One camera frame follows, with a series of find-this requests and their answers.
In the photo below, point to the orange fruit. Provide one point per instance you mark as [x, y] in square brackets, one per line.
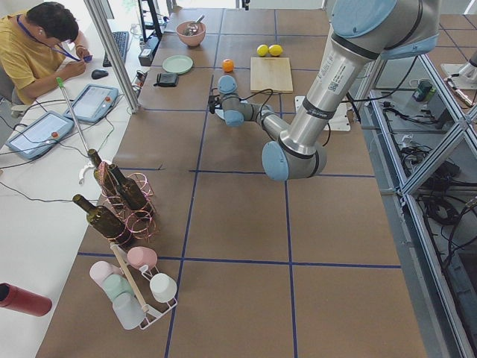
[228, 65]

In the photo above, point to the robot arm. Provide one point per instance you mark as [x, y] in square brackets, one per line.
[362, 31]

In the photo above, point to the light green plate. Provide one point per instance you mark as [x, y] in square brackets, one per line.
[178, 64]

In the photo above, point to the wooden cutting board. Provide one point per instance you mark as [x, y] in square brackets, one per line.
[272, 73]

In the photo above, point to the folded grey cloth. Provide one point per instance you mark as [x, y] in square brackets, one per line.
[167, 79]

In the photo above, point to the pink cup on rack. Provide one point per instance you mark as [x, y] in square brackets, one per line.
[140, 256]

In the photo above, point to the white cup on rack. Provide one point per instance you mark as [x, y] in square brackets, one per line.
[163, 287]

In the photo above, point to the yellow lemon near board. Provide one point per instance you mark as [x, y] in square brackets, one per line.
[262, 50]

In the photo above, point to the yellow lemon outer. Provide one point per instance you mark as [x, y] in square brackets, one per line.
[275, 50]

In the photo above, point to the white cup rack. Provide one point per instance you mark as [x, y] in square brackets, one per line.
[140, 284]

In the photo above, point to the dark green wine bottle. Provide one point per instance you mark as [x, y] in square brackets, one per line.
[104, 221]

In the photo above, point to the pink bowl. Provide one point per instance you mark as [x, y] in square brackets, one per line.
[188, 37]

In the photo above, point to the metal scoop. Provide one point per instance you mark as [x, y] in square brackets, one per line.
[193, 27]

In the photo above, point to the mint green cup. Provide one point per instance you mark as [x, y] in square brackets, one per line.
[114, 285]

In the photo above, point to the teach pendant far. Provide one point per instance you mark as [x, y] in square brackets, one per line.
[94, 102]

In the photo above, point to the teach pendant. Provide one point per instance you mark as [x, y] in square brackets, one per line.
[40, 136]
[94, 102]

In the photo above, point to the light pink cup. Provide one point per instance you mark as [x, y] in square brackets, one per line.
[101, 270]

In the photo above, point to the translucent white cup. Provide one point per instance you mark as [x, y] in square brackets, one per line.
[128, 311]

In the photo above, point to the black computer mouse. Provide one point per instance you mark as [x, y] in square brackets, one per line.
[99, 73]

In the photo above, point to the teach pendant near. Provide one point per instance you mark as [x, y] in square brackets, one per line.
[40, 136]

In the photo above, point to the seated person yellow shirt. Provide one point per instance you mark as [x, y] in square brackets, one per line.
[40, 45]

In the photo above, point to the red thermos bottle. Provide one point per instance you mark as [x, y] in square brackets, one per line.
[24, 301]

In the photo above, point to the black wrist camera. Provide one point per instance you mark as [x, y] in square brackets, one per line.
[214, 103]

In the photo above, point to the copper wire bottle rack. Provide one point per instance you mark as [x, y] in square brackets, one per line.
[138, 227]

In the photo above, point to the aluminium frame post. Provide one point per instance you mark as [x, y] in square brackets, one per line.
[101, 24]

